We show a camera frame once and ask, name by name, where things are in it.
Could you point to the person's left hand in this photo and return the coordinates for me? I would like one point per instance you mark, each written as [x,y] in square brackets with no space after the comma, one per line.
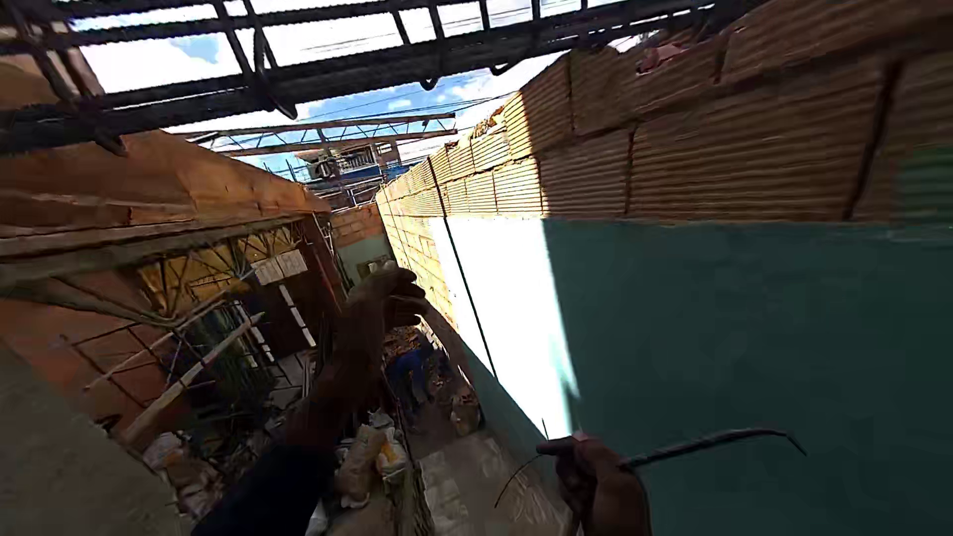
[368,301]

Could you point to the person's right hand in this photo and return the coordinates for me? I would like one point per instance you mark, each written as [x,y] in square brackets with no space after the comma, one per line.
[614,488]

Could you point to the person's left fingers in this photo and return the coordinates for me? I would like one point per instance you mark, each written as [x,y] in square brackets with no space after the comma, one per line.
[405,287]

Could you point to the person's right fingers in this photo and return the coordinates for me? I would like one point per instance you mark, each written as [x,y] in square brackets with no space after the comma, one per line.
[567,451]

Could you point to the dark curved metal tying tool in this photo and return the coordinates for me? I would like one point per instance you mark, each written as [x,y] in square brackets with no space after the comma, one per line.
[700,445]

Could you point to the person's left forearm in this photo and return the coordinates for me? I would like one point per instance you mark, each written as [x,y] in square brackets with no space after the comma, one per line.
[305,439]

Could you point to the pile of brick rubble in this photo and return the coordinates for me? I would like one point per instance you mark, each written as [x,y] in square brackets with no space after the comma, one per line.
[400,339]

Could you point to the squat brown sack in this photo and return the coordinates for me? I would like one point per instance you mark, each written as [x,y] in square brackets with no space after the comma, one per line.
[465,414]

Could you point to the pale ventilation block panel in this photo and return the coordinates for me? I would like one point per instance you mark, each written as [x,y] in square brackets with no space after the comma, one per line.
[279,268]

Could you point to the dark door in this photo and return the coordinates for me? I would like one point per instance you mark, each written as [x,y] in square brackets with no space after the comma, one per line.
[278,313]

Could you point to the blue and white building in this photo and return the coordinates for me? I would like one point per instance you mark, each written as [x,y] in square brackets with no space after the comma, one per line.
[359,162]

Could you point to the long lattice roof truss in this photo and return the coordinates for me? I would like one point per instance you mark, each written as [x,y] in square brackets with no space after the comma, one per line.
[335,140]

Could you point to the white and yellow sack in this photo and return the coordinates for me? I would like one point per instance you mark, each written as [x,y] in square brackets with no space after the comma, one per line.
[391,455]

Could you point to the tall brown sack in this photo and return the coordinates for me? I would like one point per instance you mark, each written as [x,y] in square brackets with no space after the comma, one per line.
[360,463]

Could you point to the dark steel rebar cage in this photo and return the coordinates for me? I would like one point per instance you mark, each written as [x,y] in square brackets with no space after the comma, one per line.
[327,78]

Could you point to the rough wooden pole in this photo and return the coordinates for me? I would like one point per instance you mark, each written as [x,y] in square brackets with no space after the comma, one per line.
[186,381]

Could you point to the rusty rebar grid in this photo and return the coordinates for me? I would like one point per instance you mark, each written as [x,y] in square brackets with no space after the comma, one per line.
[145,363]

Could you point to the pile of whitish sacks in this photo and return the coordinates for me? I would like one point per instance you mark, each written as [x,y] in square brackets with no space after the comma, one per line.
[182,470]

